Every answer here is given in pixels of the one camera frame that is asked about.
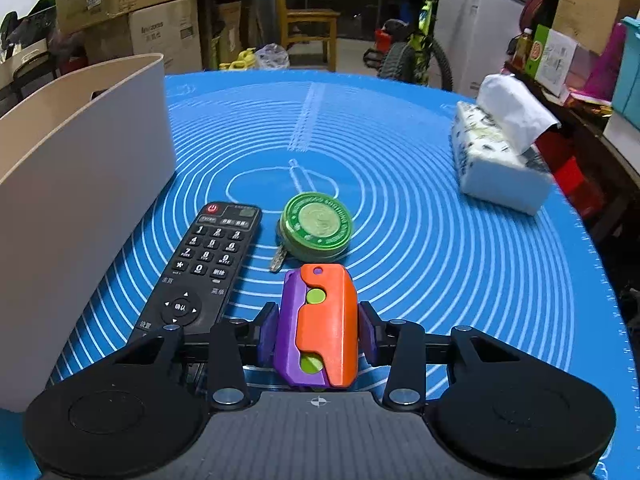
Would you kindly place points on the green white carton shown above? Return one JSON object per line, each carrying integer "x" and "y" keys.
{"x": 550, "y": 60}

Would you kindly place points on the medium plain cardboard box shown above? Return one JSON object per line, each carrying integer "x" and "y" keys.
{"x": 165, "y": 35}

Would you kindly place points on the white chest freezer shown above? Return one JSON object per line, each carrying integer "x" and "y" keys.
{"x": 475, "y": 30}

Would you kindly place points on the red plastic box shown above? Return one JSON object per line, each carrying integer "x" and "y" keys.
{"x": 386, "y": 40}

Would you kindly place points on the red gift bags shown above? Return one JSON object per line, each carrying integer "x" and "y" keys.
{"x": 570, "y": 180}

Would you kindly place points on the purple orange plastic toy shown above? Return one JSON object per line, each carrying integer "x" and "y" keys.
{"x": 320, "y": 330}

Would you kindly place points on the yellow plastic toy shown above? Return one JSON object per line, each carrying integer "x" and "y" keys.
{"x": 240, "y": 60}

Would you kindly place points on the teal plastic storage box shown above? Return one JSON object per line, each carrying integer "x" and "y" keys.
{"x": 627, "y": 70}

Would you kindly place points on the blue silicone baking mat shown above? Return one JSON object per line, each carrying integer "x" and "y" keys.
{"x": 425, "y": 240}

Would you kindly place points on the black remote control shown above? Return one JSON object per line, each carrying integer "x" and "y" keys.
{"x": 210, "y": 255}

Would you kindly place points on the white tissue pack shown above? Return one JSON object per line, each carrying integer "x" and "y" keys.
{"x": 500, "y": 180}

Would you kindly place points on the flat cardboard sheet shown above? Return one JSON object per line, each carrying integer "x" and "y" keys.
{"x": 590, "y": 5}

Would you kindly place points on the green round tin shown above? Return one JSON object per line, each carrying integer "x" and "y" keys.
{"x": 315, "y": 222}

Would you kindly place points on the clear plastic bag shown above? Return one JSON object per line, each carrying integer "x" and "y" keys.
{"x": 272, "y": 57}

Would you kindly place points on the metal key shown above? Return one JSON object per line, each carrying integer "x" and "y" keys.
{"x": 277, "y": 260}

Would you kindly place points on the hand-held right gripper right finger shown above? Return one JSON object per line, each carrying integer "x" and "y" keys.
{"x": 370, "y": 335}

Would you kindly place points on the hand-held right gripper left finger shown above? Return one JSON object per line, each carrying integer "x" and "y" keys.
{"x": 267, "y": 332}

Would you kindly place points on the drink bottle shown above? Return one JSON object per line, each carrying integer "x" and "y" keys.
{"x": 521, "y": 50}

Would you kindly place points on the small beige basket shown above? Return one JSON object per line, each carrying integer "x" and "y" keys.
{"x": 22, "y": 62}

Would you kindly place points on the dark wooden side table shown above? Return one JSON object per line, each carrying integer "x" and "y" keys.
{"x": 600, "y": 160}

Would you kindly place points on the green black bicycle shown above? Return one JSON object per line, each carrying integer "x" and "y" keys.
{"x": 410, "y": 60}

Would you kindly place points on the magenta gift bag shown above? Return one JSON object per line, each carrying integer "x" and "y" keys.
{"x": 605, "y": 65}

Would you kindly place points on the beige plastic storage bin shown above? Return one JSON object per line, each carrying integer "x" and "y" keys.
{"x": 75, "y": 210}

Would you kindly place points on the wooden chair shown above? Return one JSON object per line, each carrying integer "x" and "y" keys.
{"x": 307, "y": 20}

